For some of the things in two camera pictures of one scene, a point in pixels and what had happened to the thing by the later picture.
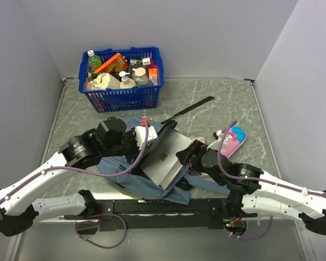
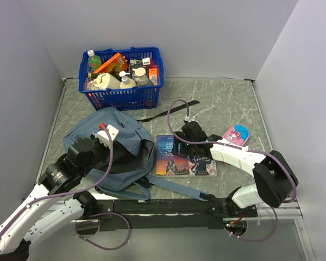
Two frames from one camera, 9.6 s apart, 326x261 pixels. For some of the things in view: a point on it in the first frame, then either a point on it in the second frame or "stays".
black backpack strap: (188, 108) -> (175, 109)
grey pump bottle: (143, 78) stays
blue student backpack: (127, 173) -> (132, 157)
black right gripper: (184, 155) -> (183, 150)
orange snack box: (118, 61) stays
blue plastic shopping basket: (111, 100) stays
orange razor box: (152, 73) stays
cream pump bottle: (126, 82) stays
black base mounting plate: (153, 215) stays
